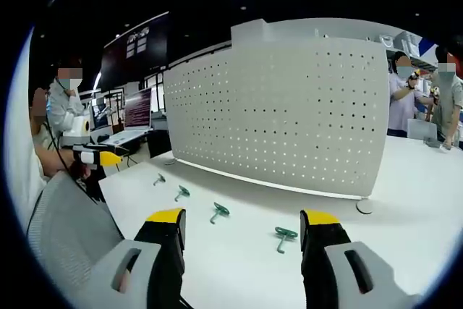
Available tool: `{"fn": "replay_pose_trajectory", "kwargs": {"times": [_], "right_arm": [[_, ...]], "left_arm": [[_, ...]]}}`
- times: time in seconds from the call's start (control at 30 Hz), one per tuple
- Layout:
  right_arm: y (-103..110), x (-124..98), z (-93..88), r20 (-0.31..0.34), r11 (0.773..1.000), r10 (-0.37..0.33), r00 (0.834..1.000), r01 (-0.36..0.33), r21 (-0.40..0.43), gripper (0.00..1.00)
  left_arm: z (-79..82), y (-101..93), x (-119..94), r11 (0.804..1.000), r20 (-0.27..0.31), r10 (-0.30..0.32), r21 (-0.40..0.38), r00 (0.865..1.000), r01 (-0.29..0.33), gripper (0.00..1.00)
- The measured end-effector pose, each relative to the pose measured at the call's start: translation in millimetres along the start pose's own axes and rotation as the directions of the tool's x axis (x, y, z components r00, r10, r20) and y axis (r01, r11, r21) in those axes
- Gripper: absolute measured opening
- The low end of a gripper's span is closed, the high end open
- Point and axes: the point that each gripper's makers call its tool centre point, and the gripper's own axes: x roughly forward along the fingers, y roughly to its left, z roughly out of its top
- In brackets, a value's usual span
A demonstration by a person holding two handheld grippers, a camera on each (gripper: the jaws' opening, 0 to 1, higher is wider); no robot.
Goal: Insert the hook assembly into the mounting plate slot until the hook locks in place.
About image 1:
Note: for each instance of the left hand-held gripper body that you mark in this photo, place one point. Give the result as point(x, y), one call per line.
point(77, 130)

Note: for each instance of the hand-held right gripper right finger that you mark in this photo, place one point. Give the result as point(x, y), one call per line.
point(322, 262)

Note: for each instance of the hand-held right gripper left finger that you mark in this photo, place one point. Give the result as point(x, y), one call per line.
point(164, 262)

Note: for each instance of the green hook assembly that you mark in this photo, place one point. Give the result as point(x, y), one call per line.
point(219, 209)
point(182, 192)
point(159, 178)
point(285, 232)

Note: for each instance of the white perforated mounting plate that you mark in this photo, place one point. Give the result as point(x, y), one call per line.
point(275, 113)

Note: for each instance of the person's left hand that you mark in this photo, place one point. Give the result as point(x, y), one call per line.
point(83, 172)

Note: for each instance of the small computer monitor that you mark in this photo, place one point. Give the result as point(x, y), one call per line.
point(101, 115)

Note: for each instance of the white laptop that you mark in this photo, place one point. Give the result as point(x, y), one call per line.
point(124, 136)

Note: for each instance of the black office chair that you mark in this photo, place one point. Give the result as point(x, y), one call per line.
point(159, 144)

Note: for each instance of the person's white shirt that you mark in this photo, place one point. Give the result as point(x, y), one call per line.
point(23, 175)

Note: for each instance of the grey mesh chair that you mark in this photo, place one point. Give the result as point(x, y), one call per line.
point(68, 229)

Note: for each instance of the clear plastic box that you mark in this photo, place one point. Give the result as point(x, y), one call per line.
point(421, 129)

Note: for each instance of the background storage shelf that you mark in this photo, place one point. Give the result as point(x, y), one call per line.
point(408, 46)

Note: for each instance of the dark wall display board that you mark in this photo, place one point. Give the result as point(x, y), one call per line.
point(135, 52)

